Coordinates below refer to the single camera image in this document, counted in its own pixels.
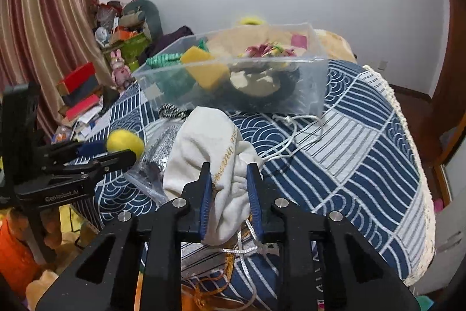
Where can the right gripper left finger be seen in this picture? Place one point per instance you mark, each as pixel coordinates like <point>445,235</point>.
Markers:
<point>135,260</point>

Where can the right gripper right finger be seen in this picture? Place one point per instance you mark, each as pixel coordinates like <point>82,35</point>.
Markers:
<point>322,256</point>

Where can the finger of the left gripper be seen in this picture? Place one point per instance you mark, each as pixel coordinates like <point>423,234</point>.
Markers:
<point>72,182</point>
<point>67,151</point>

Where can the yellow felt ball toy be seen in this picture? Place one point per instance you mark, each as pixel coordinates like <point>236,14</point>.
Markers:
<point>122,139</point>

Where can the silver glitter pouch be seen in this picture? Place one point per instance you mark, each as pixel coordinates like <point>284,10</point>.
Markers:
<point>147,173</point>

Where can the white drawstring cloth bag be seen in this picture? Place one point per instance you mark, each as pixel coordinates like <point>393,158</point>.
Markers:
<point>208,135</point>

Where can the yellow sponge block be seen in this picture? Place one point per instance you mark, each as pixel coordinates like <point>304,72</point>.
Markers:
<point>203,67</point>

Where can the red flat box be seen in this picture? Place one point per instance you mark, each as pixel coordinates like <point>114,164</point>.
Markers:
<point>75,79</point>

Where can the pink rabbit figure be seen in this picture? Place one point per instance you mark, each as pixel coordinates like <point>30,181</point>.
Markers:
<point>121,74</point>

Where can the blue white patterned bedspread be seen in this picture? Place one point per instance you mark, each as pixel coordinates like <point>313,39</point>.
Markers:
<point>366,166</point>

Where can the green cardboard box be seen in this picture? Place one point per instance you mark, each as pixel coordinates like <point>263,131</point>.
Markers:
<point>130,50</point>

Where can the dark purple clothing pile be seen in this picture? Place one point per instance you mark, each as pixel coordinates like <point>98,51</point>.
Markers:
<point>164,41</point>

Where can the striped brown curtain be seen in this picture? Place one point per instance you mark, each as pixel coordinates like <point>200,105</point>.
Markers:
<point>42,41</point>

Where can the grey green neck pillow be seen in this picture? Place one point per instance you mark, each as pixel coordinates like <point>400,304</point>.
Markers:
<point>144,15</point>

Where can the clear plastic storage bin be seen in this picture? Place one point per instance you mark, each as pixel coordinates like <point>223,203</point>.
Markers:
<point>306,99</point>

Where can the floral fabric scrap bundle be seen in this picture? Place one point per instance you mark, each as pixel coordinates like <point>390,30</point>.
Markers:
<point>268,50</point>

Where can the brown wooden door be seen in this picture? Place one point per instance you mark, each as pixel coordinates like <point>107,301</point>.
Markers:
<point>449,98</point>

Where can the yellow fuzzy plush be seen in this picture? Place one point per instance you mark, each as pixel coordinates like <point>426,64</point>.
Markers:
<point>249,20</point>

